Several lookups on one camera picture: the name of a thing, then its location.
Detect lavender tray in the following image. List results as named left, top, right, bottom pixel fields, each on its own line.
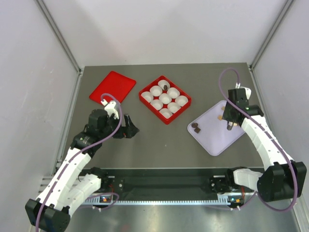
left=187, top=101, right=244, bottom=156

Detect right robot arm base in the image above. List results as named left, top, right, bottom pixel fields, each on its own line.
left=209, top=166, right=245, bottom=194

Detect metal serving tongs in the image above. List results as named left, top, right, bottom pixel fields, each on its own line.
left=226, top=121, right=234, bottom=131

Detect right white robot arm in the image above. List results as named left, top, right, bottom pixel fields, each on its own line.
left=222, top=88, right=307, bottom=202

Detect red box lid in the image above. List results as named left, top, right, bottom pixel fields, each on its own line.
left=89, top=71, right=136, bottom=104

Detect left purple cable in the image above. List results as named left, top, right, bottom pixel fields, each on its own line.
left=35, top=93, right=123, bottom=232

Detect white paper cup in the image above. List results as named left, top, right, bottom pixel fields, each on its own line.
left=150, top=99, right=163, bottom=111
left=168, top=102, right=181, bottom=114
left=141, top=91, right=154, bottom=103
left=167, top=87, right=180, bottom=99
left=149, top=86, right=163, bottom=97
left=159, top=108, right=173, bottom=119
left=158, top=79, right=170, bottom=91
left=175, top=95, right=189, bottom=107
left=159, top=93, right=172, bottom=104

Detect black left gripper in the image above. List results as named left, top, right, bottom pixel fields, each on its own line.
left=100, top=114, right=139, bottom=140

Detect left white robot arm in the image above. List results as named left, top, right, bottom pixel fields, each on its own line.
left=25, top=109, right=139, bottom=232

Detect purple cable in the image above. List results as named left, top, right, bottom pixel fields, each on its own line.
left=218, top=68, right=299, bottom=213
left=35, top=93, right=123, bottom=232

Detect aluminium cable duct rail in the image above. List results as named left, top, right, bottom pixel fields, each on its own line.
left=82, top=192, right=242, bottom=206

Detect red chocolate box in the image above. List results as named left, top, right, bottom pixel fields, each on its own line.
left=138, top=75, right=192, bottom=125

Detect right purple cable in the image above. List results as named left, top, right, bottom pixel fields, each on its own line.
left=218, top=68, right=299, bottom=213

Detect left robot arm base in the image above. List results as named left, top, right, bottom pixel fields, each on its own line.
left=78, top=167, right=124, bottom=194

